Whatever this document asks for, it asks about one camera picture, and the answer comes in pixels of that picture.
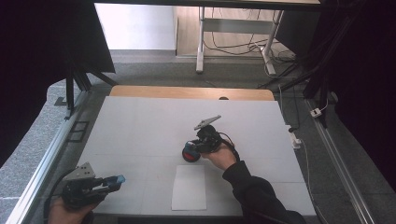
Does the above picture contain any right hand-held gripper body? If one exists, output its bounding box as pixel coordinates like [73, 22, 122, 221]
[193, 115, 223, 154]

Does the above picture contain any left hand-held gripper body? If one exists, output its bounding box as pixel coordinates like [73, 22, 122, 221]
[62, 161, 106, 209]

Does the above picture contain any round red ink pad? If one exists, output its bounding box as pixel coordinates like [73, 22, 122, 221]
[181, 146, 202, 163]

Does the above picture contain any white paper sheet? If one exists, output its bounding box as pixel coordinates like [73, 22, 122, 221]
[171, 164, 207, 211]

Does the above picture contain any person's right hand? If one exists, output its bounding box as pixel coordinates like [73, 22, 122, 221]
[201, 143, 237, 172]

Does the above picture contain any person's left hand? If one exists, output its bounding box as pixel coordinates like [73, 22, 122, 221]
[48, 198, 96, 224]

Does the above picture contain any light grey table cover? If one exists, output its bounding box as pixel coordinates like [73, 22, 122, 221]
[77, 95, 317, 217]

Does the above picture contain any wooden table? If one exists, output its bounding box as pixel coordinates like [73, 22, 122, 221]
[109, 85, 276, 102]

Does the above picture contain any white power strip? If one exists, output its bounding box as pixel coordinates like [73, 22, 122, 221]
[285, 124, 303, 149]

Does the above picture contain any black metal stand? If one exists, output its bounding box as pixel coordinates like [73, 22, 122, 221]
[64, 60, 120, 121]

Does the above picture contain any black curtain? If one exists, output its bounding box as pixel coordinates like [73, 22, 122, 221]
[323, 0, 396, 194]
[0, 0, 116, 167]

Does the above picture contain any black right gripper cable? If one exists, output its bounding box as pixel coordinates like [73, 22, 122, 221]
[218, 132, 241, 162]

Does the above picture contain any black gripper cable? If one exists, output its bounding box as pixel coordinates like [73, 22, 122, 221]
[218, 132, 241, 162]
[42, 169, 78, 224]

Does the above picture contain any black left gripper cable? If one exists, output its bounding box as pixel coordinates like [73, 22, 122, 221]
[42, 169, 78, 224]

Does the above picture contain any aluminium floor rail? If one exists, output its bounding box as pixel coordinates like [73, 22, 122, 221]
[6, 90, 92, 224]
[304, 98, 378, 224]

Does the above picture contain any white metal desk frame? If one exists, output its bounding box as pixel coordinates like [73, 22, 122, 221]
[195, 7, 285, 77]

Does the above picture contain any black floor cable tangle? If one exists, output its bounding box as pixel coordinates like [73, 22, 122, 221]
[203, 7, 297, 63]

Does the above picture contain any thin white power cable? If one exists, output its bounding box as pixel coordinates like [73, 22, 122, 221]
[299, 139, 325, 224]

